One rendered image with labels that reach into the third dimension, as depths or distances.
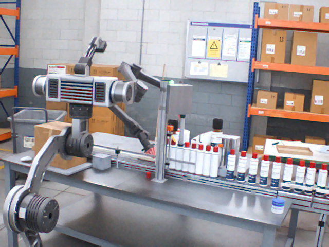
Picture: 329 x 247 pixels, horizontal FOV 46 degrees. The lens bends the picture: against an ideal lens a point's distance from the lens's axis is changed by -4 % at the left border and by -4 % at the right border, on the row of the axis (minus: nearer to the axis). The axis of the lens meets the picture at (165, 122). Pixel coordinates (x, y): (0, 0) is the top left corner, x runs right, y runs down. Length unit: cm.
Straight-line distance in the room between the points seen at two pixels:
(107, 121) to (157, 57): 177
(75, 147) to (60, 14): 606
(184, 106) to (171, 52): 469
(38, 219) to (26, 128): 315
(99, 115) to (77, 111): 396
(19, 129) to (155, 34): 336
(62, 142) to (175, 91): 79
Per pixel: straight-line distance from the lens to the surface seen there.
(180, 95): 262
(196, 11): 724
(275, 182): 262
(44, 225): 200
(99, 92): 220
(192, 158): 275
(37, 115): 576
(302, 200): 260
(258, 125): 711
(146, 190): 255
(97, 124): 626
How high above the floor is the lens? 169
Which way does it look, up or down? 10 degrees down
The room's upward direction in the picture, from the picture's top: 3 degrees clockwise
